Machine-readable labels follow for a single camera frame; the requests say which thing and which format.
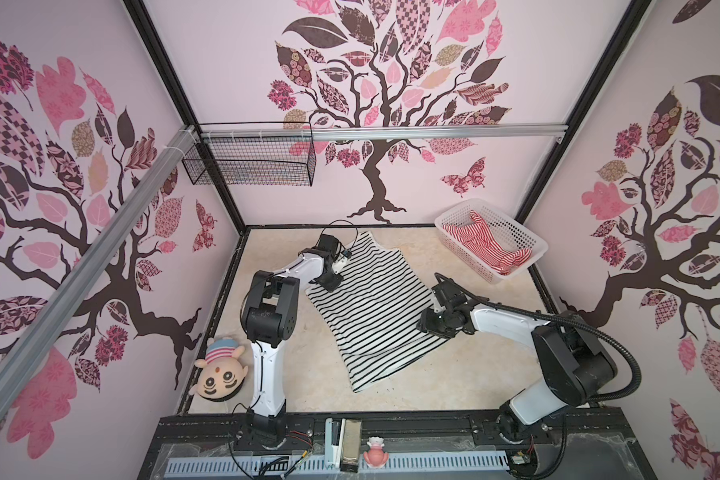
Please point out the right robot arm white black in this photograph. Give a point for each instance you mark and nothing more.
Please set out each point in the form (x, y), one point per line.
(573, 362)

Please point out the cartoon boy plush head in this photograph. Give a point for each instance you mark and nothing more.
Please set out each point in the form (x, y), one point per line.
(221, 373)

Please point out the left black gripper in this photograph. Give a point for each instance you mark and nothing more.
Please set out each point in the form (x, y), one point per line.
(331, 284)

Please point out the black wire mesh basket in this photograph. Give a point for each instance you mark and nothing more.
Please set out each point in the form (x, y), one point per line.
(266, 153)

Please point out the silver white box device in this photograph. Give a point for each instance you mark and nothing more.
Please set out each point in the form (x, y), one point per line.
(343, 438)

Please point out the white plastic laundry basket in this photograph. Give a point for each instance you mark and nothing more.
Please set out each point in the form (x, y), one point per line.
(508, 232)

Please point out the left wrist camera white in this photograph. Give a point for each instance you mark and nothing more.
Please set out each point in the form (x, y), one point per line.
(341, 261)

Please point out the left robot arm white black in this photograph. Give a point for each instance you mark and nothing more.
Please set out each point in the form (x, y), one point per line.
(268, 317)

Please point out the aluminium rail left wall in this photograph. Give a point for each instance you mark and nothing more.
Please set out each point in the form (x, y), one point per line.
(22, 361)

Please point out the black white striped tank top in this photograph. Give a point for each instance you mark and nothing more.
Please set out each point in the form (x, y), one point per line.
(373, 314)

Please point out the aluminium rail back wall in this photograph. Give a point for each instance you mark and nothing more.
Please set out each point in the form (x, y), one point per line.
(395, 133)

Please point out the red white striped tank top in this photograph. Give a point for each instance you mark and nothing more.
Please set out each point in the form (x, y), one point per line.
(478, 238)

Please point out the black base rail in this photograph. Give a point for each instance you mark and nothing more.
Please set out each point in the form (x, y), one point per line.
(303, 429)

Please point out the aluminium rail wall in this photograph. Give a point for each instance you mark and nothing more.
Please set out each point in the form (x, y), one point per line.
(395, 133)
(22, 361)

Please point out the white slotted cable duct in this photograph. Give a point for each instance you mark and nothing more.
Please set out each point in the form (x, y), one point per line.
(312, 465)

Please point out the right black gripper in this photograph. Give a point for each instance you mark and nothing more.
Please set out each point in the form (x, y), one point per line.
(426, 323)

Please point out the pink pig figurine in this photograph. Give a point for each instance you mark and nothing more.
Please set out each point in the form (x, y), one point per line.
(375, 457)

